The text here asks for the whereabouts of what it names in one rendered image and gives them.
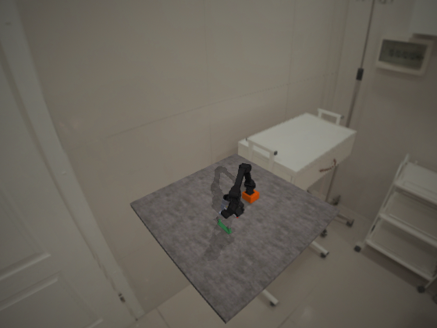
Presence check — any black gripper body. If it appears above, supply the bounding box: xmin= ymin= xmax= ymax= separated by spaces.
xmin=221 ymin=201 xmax=244 ymax=219

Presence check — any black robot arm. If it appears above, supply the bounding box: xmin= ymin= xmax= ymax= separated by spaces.
xmin=226 ymin=163 xmax=256 ymax=217

